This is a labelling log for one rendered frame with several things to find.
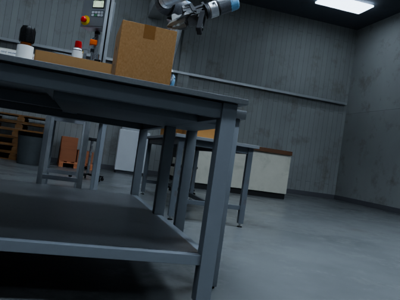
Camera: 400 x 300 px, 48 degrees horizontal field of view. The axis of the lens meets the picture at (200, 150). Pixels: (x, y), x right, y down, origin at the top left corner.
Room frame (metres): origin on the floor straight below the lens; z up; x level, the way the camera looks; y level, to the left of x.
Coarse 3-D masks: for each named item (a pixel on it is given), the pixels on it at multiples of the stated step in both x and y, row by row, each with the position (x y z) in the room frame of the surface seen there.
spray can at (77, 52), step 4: (76, 40) 2.25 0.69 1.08; (76, 44) 2.25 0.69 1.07; (80, 44) 2.26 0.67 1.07; (76, 48) 2.25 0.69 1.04; (80, 48) 2.27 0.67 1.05; (72, 52) 2.25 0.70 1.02; (76, 52) 2.24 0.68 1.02; (80, 52) 2.26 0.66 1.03; (72, 56) 2.25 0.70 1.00; (76, 56) 2.24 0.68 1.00; (80, 56) 2.26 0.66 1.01
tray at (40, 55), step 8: (40, 56) 1.52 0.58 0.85; (48, 56) 1.52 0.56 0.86; (56, 56) 1.53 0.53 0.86; (64, 56) 1.54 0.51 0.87; (64, 64) 1.54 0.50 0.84; (72, 64) 1.55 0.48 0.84; (80, 64) 1.55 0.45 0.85; (88, 64) 1.56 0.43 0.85; (96, 64) 1.57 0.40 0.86; (104, 64) 1.58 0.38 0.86; (104, 72) 1.58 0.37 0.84
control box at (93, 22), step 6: (90, 0) 2.74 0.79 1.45; (84, 6) 2.75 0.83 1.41; (90, 6) 2.74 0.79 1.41; (114, 6) 2.78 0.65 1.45; (84, 12) 2.75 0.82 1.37; (90, 12) 2.73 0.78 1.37; (90, 18) 2.73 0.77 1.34; (96, 18) 2.72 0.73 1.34; (102, 18) 2.71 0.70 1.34; (84, 24) 2.74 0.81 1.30; (90, 24) 2.73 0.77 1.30; (96, 24) 2.72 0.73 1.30; (102, 24) 2.70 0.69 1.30; (90, 30) 2.82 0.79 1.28; (96, 30) 2.80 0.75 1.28
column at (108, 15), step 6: (108, 0) 2.70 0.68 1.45; (114, 0) 2.71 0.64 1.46; (108, 6) 2.71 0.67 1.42; (108, 12) 2.72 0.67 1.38; (108, 18) 2.72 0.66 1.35; (108, 24) 2.71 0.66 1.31; (102, 30) 2.70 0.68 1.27; (108, 30) 2.71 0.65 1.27; (102, 36) 2.70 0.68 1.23; (108, 36) 2.71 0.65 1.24; (102, 42) 2.71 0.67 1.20; (102, 48) 2.71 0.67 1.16; (102, 54) 2.72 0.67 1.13; (102, 60) 2.72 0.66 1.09
